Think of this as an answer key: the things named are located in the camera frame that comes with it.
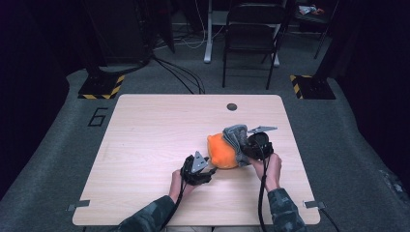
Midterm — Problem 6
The person's right hand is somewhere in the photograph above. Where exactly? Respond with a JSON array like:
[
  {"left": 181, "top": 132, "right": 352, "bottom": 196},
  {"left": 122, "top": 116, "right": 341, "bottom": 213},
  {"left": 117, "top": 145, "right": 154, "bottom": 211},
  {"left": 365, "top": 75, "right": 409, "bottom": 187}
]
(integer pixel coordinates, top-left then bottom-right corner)
[{"left": 249, "top": 153, "right": 283, "bottom": 193}]

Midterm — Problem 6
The dark side table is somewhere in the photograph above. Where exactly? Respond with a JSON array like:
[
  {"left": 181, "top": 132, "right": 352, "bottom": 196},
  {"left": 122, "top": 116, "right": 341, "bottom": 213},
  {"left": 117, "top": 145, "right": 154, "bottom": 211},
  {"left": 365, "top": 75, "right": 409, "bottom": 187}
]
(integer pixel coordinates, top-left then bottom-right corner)
[{"left": 289, "top": 0, "right": 340, "bottom": 61}]

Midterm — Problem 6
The white desk frame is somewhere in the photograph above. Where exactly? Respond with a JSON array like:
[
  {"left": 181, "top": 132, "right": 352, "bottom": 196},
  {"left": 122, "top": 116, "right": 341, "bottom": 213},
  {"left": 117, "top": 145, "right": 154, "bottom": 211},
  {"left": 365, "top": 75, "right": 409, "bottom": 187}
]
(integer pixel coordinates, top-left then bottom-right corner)
[{"left": 203, "top": 0, "right": 281, "bottom": 68}]

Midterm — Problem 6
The black folding chair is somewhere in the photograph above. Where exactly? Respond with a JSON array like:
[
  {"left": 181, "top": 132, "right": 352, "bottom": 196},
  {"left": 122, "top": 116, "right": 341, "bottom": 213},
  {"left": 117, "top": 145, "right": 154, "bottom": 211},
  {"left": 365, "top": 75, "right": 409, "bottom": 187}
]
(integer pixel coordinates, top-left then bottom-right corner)
[{"left": 221, "top": 2, "right": 288, "bottom": 91}]

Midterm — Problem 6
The white cable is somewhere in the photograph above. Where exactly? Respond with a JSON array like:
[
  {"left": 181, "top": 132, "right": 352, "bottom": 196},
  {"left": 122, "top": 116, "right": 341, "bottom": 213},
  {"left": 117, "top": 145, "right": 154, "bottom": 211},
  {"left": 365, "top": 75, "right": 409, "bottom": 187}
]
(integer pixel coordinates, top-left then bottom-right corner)
[{"left": 173, "top": 0, "right": 226, "bottom": 50}]

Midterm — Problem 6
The person's left hand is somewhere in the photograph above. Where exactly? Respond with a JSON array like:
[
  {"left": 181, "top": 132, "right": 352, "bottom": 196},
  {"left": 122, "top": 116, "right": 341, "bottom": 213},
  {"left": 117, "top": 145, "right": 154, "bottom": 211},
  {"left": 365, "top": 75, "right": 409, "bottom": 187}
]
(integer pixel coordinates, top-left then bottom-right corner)
[{"left": 168, "top": 169, "right": 198, "bottom": 204}]

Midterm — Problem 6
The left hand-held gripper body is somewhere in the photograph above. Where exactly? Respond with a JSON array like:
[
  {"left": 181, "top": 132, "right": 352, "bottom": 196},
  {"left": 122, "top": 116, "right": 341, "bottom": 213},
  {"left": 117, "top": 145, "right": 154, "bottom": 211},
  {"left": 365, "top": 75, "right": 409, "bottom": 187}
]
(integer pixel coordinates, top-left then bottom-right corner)
[{"left": 180, "top": 150, "right": 215, "bottom": 187}]

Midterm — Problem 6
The black stand striped base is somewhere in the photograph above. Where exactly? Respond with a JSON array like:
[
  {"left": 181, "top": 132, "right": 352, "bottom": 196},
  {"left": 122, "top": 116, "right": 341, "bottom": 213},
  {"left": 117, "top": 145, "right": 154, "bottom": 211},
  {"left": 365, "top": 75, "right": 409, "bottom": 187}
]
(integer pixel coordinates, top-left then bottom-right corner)
[
  {"left": 77, "top": 72, "right": 126, "bottom": 101},
  {"left": 289, "top": 74, "right": 337, "bottom": 101}
]

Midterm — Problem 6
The black cabinet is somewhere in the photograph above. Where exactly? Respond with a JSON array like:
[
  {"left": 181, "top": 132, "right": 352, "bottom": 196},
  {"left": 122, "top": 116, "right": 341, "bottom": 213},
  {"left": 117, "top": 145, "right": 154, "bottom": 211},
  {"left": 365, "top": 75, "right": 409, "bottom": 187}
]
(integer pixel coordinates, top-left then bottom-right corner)
[{"left": 84, "top": 0, "right": 153, "bottom": 66}]

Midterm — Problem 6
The orange pillow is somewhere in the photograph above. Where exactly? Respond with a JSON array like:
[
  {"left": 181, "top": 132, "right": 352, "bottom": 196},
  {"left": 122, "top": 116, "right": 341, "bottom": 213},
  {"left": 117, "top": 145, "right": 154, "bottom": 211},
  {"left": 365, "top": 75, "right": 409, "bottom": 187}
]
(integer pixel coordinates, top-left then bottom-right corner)
[{"left": 206, "top": 132, "right": 240, "bottom": 170}]

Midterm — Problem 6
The left hand-held gripper cable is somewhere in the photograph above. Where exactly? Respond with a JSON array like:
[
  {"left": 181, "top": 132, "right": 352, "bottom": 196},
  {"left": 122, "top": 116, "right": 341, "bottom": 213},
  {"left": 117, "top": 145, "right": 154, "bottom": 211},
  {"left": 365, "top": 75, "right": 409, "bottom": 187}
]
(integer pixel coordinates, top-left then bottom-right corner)
[{"left": 159, "top": 173, "right": 190, "bottom": 232}]

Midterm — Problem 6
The black cable at bracket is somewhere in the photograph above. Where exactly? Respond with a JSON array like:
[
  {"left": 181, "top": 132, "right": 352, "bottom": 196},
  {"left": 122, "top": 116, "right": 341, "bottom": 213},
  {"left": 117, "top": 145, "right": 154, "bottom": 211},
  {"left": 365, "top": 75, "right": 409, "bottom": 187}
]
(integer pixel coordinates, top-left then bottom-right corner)
[{"left": 318, "top": 207, "right": 341, "bottom": 232}]

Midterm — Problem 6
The dark curtain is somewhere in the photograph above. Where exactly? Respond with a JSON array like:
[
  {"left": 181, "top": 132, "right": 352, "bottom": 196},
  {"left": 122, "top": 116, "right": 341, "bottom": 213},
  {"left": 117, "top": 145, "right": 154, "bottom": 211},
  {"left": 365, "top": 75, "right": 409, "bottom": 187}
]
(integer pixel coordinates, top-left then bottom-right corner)
[
  {"left": 0, "top": 0, "right": 88, "bottom": 202},
  {"left": 322, "top": 0, "right": 410, "bottom": 194}
]

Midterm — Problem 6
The right hand-held gripper cable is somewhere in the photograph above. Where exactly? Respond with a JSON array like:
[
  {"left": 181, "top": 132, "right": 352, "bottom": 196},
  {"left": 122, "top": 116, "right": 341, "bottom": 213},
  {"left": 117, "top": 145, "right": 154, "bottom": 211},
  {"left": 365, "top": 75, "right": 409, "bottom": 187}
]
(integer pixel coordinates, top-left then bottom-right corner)
[{"left": 256, "top": 144, "right": 271, "bottom": 232}]

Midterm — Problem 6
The black floor cable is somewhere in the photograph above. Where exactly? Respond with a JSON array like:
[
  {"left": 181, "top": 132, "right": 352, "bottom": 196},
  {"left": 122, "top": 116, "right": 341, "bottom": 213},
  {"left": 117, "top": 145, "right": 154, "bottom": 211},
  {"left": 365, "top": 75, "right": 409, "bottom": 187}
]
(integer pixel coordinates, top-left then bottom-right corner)
[
  {"left": 153, "top": 57, "right": 196, "bottom": 95},
  {"left": 153, "top": 56, "right": 207, "bottom": 95}
]

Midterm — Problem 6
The grey table bracket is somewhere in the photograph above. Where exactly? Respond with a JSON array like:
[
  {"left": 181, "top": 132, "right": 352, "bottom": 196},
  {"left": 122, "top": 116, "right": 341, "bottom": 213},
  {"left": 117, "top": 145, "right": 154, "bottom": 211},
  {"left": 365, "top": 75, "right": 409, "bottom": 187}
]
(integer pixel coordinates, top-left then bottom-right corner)
[
  {"left": 67, "top": 199, "right": 91, "bottom": 213},
  {"left": 303, "top": 200, "right": 327, "bottom": 210}
]

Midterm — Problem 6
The small colourful object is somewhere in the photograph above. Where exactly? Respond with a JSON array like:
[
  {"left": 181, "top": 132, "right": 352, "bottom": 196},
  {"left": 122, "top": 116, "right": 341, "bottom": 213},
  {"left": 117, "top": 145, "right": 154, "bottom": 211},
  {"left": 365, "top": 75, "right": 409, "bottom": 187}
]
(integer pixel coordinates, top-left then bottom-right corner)
[{"left": 298, "top": 4, "right": 325, "bottom": 16}]

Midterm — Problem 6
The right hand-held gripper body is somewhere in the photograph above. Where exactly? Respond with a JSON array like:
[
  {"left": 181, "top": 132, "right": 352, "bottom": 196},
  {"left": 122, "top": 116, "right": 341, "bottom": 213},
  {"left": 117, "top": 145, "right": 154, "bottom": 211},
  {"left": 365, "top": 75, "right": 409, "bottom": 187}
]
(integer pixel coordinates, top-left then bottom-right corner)
[{"left": 241, "top": 125, "right": 278, "bottom": 161}]

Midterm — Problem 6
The hand-held gripper cable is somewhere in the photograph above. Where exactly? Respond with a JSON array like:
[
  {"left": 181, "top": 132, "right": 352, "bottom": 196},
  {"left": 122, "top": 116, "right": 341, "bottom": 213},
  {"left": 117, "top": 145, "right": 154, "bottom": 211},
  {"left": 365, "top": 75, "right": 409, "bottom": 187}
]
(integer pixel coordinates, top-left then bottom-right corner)
[
  {"left": 256, "top": 144, "right": 271, "bottom": 232},
  {"left": 159, "top": 173, "right": 190, "bottom": 232}
]

